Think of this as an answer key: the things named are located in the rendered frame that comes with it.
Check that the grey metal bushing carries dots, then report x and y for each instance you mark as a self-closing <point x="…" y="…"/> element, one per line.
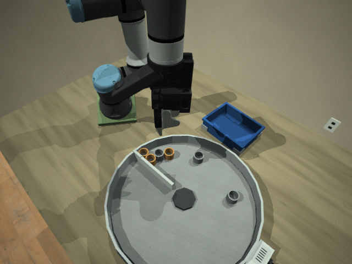
<point x="159" y="151"/>
<point x="199" y="154"/>
<point x="232" y="192"/>

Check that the grey round turntable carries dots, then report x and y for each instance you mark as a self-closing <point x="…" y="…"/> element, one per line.
<point x="176" y="212"/>

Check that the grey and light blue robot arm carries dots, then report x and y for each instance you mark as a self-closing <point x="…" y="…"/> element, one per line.
<point x="165" y="24"/>

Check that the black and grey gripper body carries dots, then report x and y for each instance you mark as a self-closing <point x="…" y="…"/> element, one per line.
<point x="173" y="92"/>

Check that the bronze bushing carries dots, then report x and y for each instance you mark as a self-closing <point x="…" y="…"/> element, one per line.
<point x="143" y="150"/>
<point x="151" y="156"/>
<point x="169" y="150"/>

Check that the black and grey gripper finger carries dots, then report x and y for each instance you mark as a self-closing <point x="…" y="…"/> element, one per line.
<point x="174" y="113"/>
<point x="166" y="122"/>

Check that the blue crate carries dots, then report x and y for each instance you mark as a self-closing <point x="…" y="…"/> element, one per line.
<point x="232" y="127"/>

